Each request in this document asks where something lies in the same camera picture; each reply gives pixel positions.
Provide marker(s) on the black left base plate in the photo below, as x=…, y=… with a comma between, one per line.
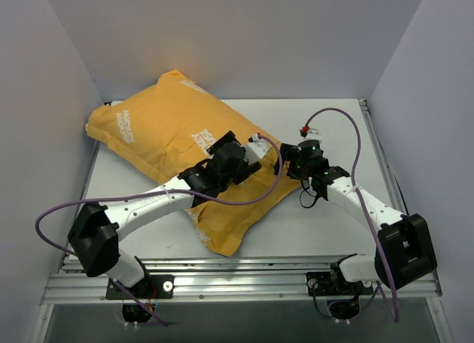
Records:
x=156, y=286

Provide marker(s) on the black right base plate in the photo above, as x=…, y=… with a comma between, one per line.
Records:
x=323, y=284

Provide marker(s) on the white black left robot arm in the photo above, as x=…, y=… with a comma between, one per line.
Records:
x=99, y=228

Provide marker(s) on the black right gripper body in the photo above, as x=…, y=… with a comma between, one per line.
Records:
x=283, y=161

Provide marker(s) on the yellow printed pillowcase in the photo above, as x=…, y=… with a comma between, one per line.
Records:
x=167, y=128

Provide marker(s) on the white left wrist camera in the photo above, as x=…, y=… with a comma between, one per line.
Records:
x=256, y=149

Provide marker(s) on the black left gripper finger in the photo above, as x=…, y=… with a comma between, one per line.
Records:
x=227, y=138
x=246, y=172

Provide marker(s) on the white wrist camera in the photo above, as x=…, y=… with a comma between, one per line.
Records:
x=256, y=149
x=309, y=133

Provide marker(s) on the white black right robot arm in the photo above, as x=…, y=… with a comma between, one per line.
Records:
x=404, y=250

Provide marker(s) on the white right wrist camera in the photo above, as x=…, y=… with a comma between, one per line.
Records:
x=309, y=133

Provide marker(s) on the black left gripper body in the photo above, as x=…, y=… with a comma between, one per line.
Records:
x=239, y=158

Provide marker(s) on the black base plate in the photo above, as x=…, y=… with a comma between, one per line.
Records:
x=323, y=284
x=156, y=286

